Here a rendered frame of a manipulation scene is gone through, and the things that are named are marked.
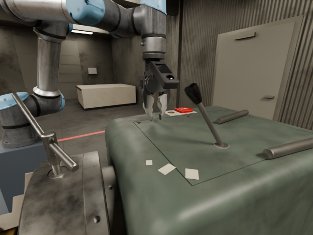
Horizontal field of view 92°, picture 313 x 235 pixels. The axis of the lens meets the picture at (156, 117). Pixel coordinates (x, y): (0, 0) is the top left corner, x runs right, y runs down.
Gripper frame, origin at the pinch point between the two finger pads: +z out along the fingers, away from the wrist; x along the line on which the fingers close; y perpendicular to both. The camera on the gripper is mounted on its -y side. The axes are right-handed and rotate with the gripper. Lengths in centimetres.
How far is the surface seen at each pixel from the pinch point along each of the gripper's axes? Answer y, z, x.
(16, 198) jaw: -8.1, 11.9, 37.3
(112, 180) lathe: -14.4, 9.0, 17.4
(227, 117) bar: -8.9, 0.5, -23.2
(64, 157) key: -20.5, -2.3, 24.6
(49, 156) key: -15.0, -0.2, 27.8
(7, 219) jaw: -10.3, 14.7, 38.7
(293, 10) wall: 104, -99, -259
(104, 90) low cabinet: 588, 54, -33
